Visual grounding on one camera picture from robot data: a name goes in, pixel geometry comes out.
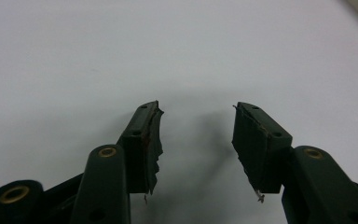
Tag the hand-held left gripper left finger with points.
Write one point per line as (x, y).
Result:
(138, 149)

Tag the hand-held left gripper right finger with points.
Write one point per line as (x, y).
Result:
(261, 146)

